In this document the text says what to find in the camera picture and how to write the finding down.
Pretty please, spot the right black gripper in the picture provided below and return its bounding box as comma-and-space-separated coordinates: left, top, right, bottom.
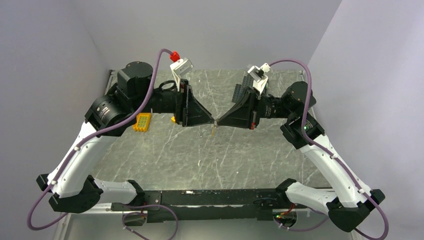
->
217, 85, 295, 129

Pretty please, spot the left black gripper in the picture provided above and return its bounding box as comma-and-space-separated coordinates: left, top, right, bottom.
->
132, 79, 215, 127

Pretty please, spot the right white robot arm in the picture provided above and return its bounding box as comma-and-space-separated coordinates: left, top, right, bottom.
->
217, 81, 385, 232

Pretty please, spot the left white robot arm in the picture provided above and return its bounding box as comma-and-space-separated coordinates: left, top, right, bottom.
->
36, 58, 214, 214

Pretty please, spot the grey and blue lego stack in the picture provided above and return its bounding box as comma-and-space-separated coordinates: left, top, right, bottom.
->
231, 74, 254, 104

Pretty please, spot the yellow window toy block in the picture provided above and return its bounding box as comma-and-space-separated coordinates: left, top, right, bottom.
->
132, 113, 152, 132

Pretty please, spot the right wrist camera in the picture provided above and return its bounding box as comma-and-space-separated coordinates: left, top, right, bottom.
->
246, 63, 271, 95

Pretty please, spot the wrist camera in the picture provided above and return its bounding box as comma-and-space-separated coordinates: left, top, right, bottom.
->
246, 63, 271, 95
169, 51, 194, 91

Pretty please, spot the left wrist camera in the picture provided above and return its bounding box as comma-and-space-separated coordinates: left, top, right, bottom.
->
169, 51, 194, 91

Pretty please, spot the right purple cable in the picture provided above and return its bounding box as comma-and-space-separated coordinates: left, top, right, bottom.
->
268, 58, 389, 240

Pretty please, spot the purple cable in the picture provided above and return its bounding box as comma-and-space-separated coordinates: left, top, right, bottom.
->
268, 58, 389, 240
26, 48, 181, 240

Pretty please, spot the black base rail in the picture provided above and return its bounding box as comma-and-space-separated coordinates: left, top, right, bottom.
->
110, 188, 299, 223

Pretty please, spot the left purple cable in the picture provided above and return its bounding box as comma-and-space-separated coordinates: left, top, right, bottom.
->
26, 48, 181, 240

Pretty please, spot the aluminium frame rail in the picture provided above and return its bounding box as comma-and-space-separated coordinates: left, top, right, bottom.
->
53, 203, 140, 240

